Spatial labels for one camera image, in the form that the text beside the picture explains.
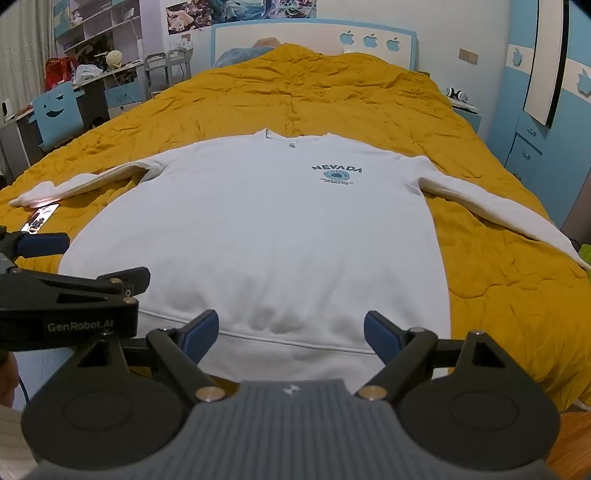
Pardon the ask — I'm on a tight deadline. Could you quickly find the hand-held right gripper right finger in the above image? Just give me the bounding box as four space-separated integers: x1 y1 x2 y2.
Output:
358 311 515 402

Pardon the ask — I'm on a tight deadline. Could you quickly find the smartphone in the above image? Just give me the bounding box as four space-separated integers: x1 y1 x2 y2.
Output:
21 203 61 234

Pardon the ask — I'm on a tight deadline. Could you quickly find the blue and white wardrobe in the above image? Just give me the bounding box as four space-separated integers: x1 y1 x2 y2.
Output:
489 0 591 232

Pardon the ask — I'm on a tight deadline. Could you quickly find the white printed sweatshirt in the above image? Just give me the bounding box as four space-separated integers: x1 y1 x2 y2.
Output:
8 128 591 398

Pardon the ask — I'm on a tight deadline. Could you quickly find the white shelf unit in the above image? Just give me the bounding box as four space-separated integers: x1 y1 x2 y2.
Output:
54 0 155 79

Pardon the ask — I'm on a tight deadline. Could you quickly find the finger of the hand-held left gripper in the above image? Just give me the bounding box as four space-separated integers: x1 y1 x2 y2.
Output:
0 267 151 306
0 232 71 266

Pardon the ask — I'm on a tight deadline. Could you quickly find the wall poster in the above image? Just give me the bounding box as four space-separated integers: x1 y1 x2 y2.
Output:
166 0 317 35

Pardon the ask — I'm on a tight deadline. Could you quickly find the blue pillow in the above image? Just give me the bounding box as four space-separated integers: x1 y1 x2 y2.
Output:
216 46 273 68

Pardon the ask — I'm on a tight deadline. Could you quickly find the blue and white headboard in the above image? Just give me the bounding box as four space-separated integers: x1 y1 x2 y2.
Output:
211 18 419 70

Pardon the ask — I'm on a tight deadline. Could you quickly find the black framed mirror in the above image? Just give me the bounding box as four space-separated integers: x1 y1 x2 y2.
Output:
523 0 571 127

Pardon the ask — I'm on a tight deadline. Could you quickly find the grey metal rack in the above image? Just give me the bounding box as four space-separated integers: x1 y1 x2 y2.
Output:
145 48 192 100

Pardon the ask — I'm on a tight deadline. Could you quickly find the white desk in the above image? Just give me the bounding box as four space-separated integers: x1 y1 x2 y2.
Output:
0 60 151 185

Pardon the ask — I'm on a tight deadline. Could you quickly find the red bag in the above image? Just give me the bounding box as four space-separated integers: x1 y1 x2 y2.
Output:
45 58 77 89

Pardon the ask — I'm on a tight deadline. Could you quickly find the white plastic bag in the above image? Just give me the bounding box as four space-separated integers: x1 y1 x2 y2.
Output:
74 64 103 85

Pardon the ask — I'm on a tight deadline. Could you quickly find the blue nightstand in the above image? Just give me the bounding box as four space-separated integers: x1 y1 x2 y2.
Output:
450 102 483 136

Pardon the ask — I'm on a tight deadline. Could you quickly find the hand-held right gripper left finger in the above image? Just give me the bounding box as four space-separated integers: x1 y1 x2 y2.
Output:
69 310 225 404

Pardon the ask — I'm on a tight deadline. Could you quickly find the blue cutout chair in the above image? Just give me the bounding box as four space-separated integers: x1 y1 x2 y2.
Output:
30 83 86 153

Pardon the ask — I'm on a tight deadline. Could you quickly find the mustard yellow quilt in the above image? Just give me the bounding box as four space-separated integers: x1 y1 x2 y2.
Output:
0 43 591 414

